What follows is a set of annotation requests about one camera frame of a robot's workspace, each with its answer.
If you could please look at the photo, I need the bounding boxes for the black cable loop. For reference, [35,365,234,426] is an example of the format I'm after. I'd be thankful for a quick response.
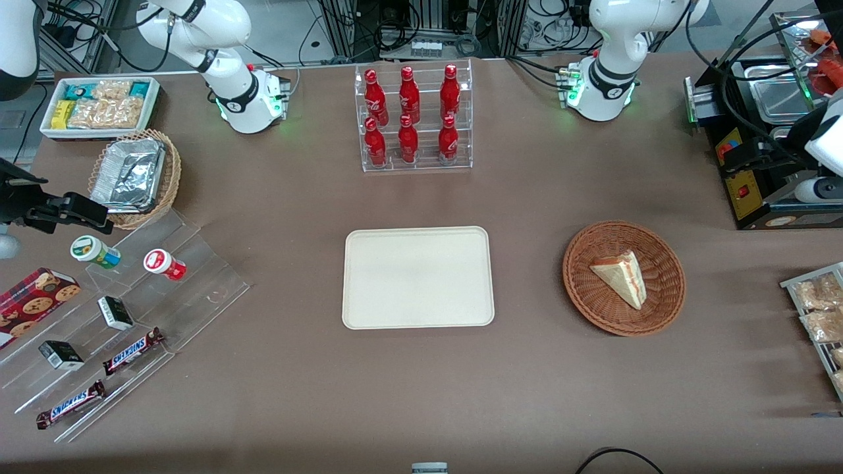
[574,447,665,474]

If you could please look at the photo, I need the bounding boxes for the clear bag of nuts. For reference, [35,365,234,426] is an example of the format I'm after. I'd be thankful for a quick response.
[68,98,110,130]
[92,80,133,101]
[105,96,145,130]

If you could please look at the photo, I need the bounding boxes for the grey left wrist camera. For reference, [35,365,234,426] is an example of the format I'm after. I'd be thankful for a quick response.
[793,176,843,205]

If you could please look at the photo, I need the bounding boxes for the red cookie box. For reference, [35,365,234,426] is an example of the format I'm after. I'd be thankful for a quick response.
[0,267,82,350]

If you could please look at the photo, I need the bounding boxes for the green lidded cup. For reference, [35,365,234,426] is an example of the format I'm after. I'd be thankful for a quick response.
[70,234,122,271]

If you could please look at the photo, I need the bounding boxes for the cream rectangular tray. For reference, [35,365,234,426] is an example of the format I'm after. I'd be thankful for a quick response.
[341,226,496,330]

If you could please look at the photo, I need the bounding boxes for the round brown wicker basket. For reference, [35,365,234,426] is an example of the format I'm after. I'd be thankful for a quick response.
[562,220,687,338]

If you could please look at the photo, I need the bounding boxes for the oval wicker basket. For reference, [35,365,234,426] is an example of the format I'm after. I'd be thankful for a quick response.
[87,128,182,231]

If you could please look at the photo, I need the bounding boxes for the small black carton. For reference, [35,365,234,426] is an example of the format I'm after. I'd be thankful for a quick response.
[97,296,135,332]
[38,340,86,371]

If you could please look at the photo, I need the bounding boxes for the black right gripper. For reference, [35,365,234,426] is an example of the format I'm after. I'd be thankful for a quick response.
[0,157,115,236]

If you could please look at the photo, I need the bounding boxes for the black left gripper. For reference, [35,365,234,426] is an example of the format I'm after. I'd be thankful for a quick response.
[721,107,832,174]

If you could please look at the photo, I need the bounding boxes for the red cola bottle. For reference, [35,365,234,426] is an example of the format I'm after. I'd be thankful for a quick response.
[364,68,390,127]
[398,66,422,124]
[364,117,388,167]
[439,64,462,120]
[437,115,460,165]
[397,115,420,165]

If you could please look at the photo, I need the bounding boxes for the black food warmer cabinet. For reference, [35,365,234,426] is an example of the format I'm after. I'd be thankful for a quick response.
[684,9,843,231]

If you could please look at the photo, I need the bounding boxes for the triangular sandwich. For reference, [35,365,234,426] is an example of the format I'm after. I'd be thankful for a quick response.
[589,250,648,311]

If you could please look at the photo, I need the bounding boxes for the snickers chocolate bar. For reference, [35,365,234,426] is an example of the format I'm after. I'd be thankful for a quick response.
[101,327,166,377]
[36,379,107,431]

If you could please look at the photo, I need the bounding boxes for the tray of wrapped snacks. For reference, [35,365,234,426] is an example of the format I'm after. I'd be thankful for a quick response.
[780,261,843,403]

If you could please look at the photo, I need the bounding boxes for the red lidded cup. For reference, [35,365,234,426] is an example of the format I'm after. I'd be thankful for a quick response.
[143,248,188,282]

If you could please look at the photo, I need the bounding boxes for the clear acrylic bottle rack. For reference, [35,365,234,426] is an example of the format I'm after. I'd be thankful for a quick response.
[354,59,474,174]

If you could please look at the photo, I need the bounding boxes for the red sausages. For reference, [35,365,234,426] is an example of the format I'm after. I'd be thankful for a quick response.
[807,28,843,94]

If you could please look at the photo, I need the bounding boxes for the aluminium foil container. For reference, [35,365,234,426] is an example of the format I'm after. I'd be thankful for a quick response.
[90,138,167,215]

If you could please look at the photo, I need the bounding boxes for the clear acrylic stepped stand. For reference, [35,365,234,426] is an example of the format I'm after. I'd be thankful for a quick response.
[0,207,252,444]

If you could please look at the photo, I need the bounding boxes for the white rectangular snack bin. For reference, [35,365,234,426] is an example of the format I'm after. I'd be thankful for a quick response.
[39,76,161,141]

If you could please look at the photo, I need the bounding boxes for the stainless steel pan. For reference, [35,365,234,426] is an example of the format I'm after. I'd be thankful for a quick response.
[746,74,816,127]

